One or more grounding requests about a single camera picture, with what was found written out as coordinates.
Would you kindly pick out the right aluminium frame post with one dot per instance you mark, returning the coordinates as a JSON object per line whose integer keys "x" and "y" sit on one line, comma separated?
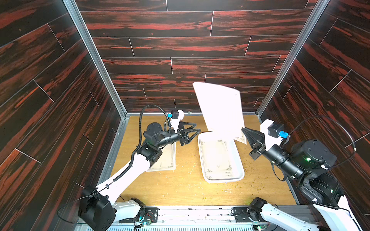
{"x": 301, "y": 39}

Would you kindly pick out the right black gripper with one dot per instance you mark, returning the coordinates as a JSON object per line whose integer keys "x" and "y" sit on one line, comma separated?
{"x": 257, "y": 147}

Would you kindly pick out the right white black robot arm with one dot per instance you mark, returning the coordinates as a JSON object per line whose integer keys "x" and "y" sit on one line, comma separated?
{"x": 308, "y": 163}

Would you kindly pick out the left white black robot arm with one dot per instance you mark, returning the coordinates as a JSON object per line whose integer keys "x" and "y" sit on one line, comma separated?
{"x": 99, "y": 208}

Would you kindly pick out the left aluminium frame post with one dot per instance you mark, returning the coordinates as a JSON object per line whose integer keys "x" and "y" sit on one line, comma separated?
{"x": 83, "y": 31}

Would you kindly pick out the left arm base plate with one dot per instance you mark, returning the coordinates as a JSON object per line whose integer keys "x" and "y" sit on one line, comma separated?
{"x": 148, "y": 215}

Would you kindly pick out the white plastic storage tray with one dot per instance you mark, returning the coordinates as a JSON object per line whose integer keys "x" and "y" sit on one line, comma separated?
{"x": 237, "y": 166}

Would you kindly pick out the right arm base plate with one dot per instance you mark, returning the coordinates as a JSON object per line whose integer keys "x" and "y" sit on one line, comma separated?
{"x": 241, "y": 214}

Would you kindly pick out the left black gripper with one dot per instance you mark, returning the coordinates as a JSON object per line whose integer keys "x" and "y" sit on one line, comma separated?
{"x": 183, "y": 133}

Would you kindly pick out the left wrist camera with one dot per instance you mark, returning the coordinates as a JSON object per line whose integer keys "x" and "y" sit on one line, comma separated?
{"x": 175, "y": 117}

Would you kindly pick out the aluminium frame post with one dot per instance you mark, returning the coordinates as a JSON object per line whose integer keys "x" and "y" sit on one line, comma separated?
{"x": 83, "y": 31}
{"x": 301, "y": 39}

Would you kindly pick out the ornate stationery paper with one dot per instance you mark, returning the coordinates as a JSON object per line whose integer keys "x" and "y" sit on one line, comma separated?
{"x": 167, "y": 159}
{"x": 221, "y": 109}

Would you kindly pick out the front aluminium rail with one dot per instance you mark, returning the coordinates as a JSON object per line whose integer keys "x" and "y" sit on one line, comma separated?
{"x": 198, "y": 218}

